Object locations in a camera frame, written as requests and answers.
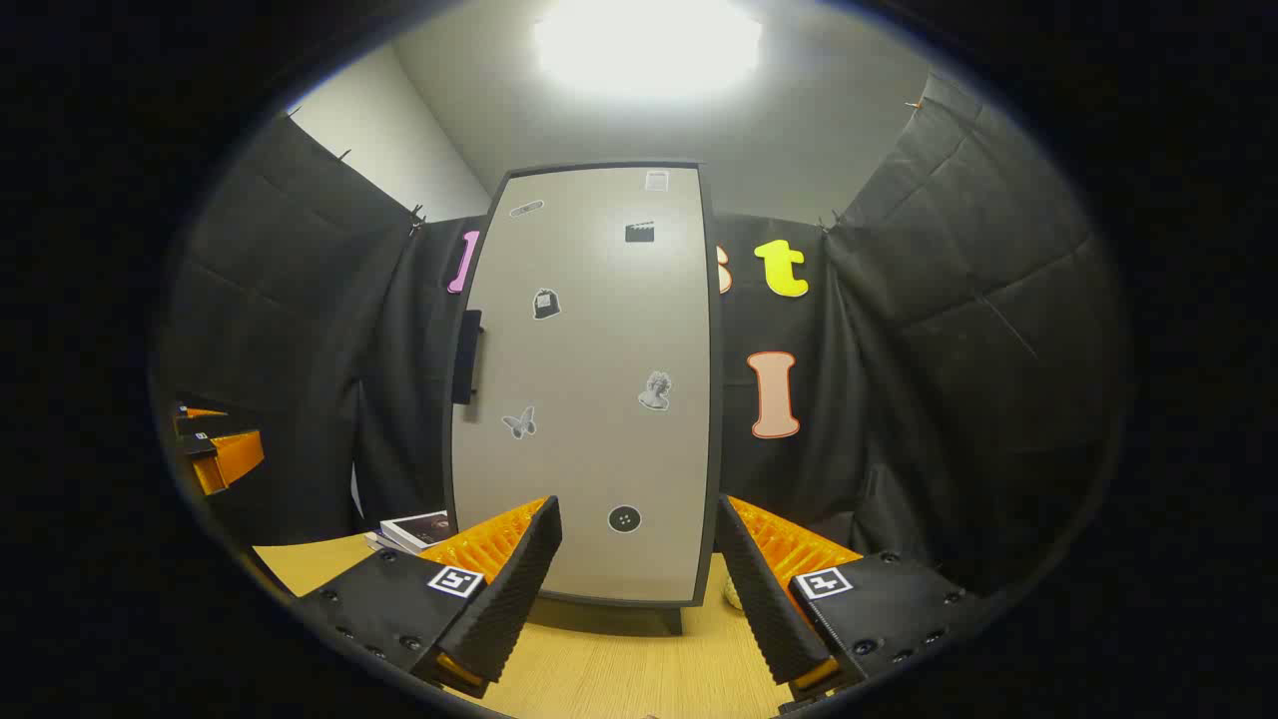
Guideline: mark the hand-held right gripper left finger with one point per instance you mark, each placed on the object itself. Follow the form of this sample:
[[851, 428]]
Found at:
[[509, 589]]

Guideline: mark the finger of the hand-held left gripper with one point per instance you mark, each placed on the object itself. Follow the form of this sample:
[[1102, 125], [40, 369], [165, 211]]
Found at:
[[200, 414], [235, 459]]

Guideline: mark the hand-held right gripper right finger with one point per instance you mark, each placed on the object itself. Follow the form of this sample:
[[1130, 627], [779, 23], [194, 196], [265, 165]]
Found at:
[[764, 599]]

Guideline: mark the grey cabinet door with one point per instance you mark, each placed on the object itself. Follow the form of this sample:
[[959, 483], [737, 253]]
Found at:
[[589, 330]]

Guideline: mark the grey cabinet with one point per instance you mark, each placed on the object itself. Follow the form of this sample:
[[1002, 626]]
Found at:
[[713, 399]]

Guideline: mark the yellow fluffy ball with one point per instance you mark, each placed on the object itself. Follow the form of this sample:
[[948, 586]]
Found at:
[[732, 596]]

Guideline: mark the stack of books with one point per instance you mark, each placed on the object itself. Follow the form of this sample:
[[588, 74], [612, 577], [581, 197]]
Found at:
[[414, 529]]

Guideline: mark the black backdrop cloth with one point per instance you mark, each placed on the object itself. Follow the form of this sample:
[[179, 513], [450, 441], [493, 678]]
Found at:
[[949, 350]]

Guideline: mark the ceiling light panel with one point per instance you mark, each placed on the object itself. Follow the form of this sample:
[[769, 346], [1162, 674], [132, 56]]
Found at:
[[649, 45]]

